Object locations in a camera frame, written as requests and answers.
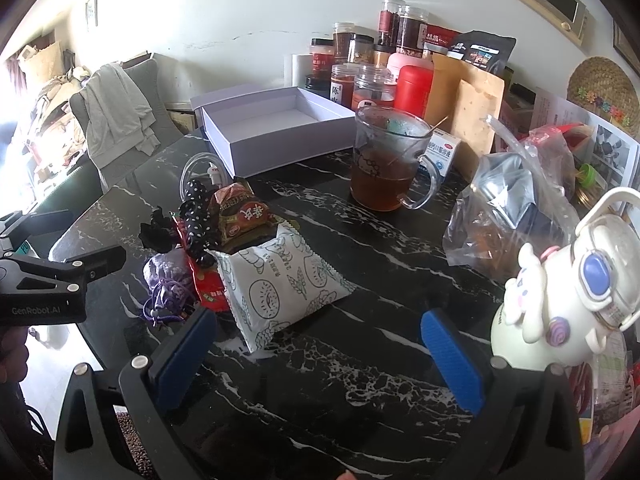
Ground lavender gift box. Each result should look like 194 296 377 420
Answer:
190 86 358 179

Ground white cartoon water bottle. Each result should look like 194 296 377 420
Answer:
490 187 640 373

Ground brown kraft paper bag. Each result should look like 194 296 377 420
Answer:
431 54 483 111

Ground red foil bag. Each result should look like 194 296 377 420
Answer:
425 24 463 51

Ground pink canister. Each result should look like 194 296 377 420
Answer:
387 52 435 76

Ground red-label seasoning jar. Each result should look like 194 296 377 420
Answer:
309 38 335 78

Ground glass mug with tea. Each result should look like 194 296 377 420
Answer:
350 106 442 212

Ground long red snack packet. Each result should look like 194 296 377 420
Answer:
171 212 232 311

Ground black polka dot scrunchie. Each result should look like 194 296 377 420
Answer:
179 178 221 267

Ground tan kraft pouch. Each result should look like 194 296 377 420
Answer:
452 77 506 157

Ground jar with brown label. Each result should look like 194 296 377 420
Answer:
332 22 357 66

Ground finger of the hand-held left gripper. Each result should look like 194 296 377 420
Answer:
0 209 74 258
5 245 127 292

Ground white paper roll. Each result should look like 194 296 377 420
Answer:
291 53 313 91

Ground dark framed wall picture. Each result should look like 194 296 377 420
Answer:
612 17 640 63

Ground orange-label jar clear lid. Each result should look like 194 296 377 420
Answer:
352 67 398 111

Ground orange jar white label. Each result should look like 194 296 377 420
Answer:
330 63 362 108

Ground brown-red snack packet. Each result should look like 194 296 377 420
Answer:
207 182 278 253

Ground printed paper sheet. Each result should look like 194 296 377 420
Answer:
535 87 640 211

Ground small white medicine box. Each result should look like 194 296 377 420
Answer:
422 130 463 181

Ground woven straw wall decoration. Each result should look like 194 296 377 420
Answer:
566 56 640 136

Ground tall jar red label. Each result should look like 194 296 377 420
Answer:
378 0 405 53

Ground tall jar dark label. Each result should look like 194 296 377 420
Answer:
398 6 430 58

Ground black-lid jar dried slices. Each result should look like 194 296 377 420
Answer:
348 33 375 66

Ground green chair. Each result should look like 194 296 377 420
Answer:
30 160 101 231

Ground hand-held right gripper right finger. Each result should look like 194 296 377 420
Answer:
422 308 586 480

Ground pale green garment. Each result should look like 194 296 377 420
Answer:
80 64 161 168

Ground white printed bread packet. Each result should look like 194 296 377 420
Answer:
207 223 358 354

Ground red canister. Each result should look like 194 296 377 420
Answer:
395 65 435 118

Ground beige wooden frame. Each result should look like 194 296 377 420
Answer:
165 101 201 136

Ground purple tasselled sachet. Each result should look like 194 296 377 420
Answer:
142 252 197 323

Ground grey upholstered chair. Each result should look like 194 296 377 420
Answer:
70 57 186 191

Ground clear plastic bag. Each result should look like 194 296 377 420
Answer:
444 115 581 283

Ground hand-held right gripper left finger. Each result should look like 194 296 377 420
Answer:
52 306 219 480

